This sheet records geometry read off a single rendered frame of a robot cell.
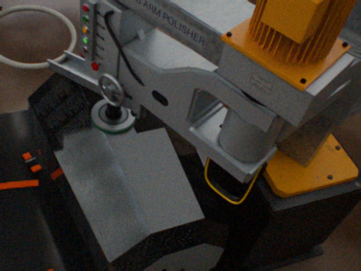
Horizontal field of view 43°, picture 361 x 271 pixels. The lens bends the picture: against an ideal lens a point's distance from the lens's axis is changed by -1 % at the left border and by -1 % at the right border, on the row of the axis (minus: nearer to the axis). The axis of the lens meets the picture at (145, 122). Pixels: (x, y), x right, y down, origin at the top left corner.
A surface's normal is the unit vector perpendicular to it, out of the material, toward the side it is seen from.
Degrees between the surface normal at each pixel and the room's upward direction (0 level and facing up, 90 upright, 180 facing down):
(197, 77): 90
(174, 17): 90
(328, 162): 0
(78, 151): 45
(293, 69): 0
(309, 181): 0
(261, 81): 90
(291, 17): 90
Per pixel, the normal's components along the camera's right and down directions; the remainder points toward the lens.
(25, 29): 0.11, -0.66
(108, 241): -0.56, -0.31
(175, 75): -0.69, 0.49
